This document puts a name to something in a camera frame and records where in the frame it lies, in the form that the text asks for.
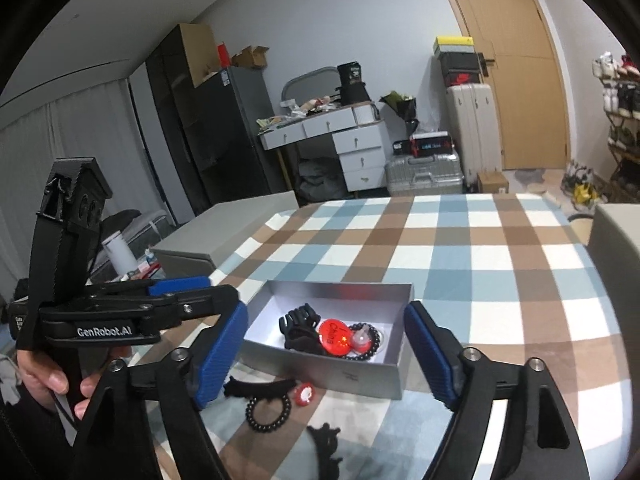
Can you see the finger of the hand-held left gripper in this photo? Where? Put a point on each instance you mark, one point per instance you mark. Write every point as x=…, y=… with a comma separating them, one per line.
x=177, y=285
x=215, y=300

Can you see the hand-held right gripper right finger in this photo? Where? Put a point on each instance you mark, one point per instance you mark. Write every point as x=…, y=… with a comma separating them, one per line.
x=430, y=355

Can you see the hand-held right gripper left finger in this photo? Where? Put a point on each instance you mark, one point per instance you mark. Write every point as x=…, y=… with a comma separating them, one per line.
x=220, y=355

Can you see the black hair claw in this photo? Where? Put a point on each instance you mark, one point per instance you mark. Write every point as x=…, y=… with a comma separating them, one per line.
x=299, y=327

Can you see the small red white badge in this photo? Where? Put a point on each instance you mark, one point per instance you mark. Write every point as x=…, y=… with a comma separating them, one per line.
x=304, y=394

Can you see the red round badge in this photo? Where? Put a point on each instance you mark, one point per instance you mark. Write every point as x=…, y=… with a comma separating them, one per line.
x=334, y=337

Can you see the silver grey cardboard box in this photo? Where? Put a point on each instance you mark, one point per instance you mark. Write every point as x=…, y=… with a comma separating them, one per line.
x=325, y=371

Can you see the person's left forearm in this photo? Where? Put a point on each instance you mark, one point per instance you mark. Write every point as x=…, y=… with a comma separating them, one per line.
x=25, y=445

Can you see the person's left hand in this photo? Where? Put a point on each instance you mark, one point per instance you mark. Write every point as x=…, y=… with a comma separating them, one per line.
x=42, y=375

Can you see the small cosmetic bottle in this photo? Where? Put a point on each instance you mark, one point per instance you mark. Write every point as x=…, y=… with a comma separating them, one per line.
x=147, y=264

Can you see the white mattress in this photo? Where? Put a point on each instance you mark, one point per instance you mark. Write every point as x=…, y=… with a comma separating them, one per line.
x=160, y=230

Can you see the grey upholstered block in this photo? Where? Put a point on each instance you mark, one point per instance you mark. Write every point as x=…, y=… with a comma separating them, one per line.
x=225, y=240
x=617, y=240

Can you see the dark cloth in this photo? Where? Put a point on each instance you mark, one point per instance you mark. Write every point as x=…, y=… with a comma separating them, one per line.
x=122, y=224

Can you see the dark grey fridge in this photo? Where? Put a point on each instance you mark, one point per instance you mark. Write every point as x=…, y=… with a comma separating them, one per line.
x=235, y=140

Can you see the dark bag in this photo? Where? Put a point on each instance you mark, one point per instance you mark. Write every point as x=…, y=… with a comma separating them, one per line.
x=320, y=180

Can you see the dark wardrobe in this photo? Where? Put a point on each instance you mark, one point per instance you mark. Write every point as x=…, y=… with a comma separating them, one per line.
x=172, y=125

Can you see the grey curtain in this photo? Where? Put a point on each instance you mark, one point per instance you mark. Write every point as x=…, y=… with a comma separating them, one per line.
x=75, y=150

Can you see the silver suitcase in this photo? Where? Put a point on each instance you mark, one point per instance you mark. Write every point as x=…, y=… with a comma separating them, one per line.
x=425, y=175

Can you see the small cardboard box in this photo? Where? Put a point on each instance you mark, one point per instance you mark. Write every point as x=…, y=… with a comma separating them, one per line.
x=492, y=184

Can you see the grey floor mat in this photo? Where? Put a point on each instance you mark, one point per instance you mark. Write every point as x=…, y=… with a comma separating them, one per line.
x=532, y=179

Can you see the dark round basket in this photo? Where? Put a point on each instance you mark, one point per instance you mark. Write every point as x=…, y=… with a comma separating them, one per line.
x=580, y=216

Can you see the white desk with drawers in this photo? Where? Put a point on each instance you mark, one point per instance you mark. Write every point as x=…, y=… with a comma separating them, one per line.
x=360, y=155

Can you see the desk clutter pile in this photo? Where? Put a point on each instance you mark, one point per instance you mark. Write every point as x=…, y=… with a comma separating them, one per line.
x=300, y=112

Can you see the small black box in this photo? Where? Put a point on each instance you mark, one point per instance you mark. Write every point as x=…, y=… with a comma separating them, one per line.
x=402, y=147

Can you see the black red white box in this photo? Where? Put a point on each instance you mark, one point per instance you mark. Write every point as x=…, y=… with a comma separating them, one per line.
x=431, y=142

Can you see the white upright suitcase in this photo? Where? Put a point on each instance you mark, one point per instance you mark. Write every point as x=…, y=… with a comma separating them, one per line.
x=475, y=140

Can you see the pile of floor shoes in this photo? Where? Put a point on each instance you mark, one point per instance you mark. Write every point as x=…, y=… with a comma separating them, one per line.
x=580, y=185

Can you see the large flat cardboard box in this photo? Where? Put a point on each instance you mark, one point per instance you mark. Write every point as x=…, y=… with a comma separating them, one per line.
x=200, y=55

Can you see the grey arched mirror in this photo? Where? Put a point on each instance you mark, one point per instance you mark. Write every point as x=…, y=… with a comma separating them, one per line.
x=310, y=82

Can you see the open cardboard box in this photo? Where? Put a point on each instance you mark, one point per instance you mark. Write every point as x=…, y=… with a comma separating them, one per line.
x=250, y=59

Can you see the black bag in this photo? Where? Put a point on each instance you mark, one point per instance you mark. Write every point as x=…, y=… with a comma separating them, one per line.
x=356, y=95

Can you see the dark wrapped bouquet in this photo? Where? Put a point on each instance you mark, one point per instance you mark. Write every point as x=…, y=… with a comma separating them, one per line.
x=400, y=107

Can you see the black printed box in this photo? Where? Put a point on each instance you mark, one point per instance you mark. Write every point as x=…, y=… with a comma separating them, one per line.
x=350, y=74

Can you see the black red shoe box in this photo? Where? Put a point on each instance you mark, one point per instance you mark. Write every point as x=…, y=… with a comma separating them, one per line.
x=460, y=79

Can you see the wooden door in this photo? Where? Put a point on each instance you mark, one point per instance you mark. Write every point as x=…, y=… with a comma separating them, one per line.
x=520, y=85

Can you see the yellow white shoe box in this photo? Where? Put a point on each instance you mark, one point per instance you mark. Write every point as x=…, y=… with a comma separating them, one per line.
x=452, y=45

